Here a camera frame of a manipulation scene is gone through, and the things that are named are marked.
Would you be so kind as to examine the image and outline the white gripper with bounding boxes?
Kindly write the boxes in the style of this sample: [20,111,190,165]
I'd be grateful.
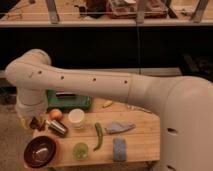
[15,102,47,129]

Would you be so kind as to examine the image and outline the dark red grape bunch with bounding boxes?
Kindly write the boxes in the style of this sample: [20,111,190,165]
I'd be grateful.
[29,117,45,131]

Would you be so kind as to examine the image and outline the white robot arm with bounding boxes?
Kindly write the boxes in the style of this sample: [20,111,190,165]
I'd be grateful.
[5,49,213,171]

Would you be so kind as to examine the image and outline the purple bowl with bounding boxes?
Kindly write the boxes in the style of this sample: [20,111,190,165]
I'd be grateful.
[23,136,57,168]

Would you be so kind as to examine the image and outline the orange fruit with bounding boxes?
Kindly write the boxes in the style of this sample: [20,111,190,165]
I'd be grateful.
[49,109,63,121]

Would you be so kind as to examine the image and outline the green plastic tray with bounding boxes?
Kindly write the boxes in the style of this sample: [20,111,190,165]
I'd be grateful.
[46,90,91,111]

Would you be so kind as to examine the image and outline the white plastic cup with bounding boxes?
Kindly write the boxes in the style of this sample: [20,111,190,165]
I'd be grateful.
[68,109,85,129]

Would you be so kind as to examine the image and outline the green translucent cup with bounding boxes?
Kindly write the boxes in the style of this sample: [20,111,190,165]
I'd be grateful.
[72,142,89,160]

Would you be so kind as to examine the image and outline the green chili pepper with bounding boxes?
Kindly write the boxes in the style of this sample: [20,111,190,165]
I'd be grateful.
[93,122,103,151]

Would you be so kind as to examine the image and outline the grey blue cloth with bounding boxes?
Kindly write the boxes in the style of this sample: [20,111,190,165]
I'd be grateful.
[105,121,136,134]

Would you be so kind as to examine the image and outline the blue sponge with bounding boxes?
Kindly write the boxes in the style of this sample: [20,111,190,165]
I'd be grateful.
[113,138,127,162]

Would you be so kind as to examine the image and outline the silver fork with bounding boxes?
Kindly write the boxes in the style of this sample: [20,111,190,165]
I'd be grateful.
[125,104,153,114]

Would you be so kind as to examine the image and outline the metal cup with handle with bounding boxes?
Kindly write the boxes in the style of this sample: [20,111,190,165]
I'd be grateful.
[45,120,68,137]

